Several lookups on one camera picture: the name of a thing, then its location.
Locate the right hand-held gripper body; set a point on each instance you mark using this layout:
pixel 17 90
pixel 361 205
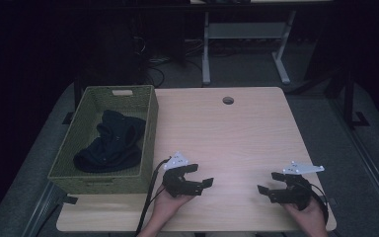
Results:
pixel 296 194

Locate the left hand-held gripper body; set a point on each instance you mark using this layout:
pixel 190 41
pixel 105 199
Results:
pixel 177 184

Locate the dark blue knit sweater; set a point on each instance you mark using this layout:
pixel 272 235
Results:
pixel 115 144

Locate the green woven basket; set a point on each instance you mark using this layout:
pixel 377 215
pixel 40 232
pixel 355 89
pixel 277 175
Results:
pixel 66 141

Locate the person's left hand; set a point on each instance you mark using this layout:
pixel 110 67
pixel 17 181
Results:
pixel 166 207

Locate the person's right hand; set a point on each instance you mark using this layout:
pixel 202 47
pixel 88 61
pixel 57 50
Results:
pixel 312 219

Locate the black tape strip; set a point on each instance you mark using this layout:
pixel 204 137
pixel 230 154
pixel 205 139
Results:
pixel 332 201

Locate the black metal stand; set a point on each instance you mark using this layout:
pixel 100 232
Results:
pixel 348 98

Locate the metal floor rail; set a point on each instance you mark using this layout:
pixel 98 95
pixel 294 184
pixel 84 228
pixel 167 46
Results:
pixel 368 164
pixel 41 210

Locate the white metal desk frame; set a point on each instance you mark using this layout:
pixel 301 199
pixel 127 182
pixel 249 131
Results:
pixel 243 30

